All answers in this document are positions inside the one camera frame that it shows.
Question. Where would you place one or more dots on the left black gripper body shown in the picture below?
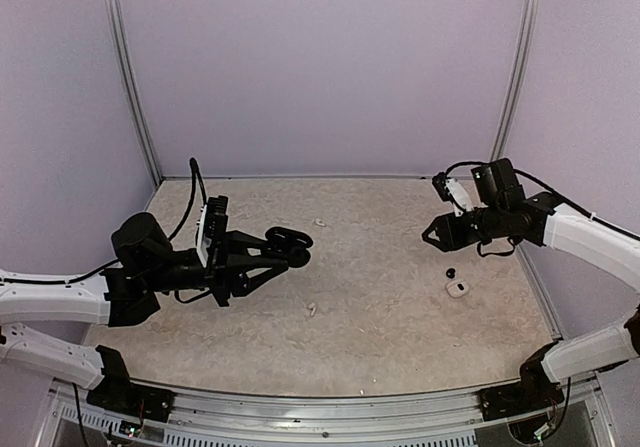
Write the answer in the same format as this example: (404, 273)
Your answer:
(218, 277)

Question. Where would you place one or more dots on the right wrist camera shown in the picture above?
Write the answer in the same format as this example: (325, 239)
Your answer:
(451, 190)

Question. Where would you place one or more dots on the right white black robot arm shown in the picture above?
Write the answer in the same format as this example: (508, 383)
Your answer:
(516, 206)

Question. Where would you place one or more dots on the black earbud charging case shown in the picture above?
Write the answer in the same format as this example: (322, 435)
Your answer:
(289, 245)

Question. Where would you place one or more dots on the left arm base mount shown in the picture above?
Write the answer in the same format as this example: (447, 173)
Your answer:
(136, 400)

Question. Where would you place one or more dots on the white earbud charging case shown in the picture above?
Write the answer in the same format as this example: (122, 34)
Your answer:
(457, 288)

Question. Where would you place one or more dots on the left aluminium frame post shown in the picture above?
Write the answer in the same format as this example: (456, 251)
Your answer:
(131, 91)

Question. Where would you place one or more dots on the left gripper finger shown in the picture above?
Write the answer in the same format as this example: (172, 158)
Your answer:
(258, 273)
(240, 243)

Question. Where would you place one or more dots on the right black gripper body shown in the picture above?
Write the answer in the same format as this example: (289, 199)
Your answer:
(464, 236)

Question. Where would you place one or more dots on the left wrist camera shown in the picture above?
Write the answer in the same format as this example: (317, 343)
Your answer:
(211, 225)

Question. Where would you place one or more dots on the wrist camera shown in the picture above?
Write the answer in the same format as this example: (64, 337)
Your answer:
(211, 225)
(451, 190)

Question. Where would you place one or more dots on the aluminium frame post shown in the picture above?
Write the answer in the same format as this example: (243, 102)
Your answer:
(516, 79)
(131, 91)

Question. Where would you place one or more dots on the front aluminium rail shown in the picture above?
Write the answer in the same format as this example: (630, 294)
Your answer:
(208, 418)

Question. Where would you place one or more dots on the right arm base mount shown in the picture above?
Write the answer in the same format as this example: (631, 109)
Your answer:
(513, 399)

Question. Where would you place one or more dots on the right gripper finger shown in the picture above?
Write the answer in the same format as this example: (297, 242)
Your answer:
(438, 227)
(441, 245)

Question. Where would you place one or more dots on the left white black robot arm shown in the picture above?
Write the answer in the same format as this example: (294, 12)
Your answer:
(122, 296)

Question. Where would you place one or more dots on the right aluminium frame post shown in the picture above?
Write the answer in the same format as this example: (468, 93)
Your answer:
(516, 79)

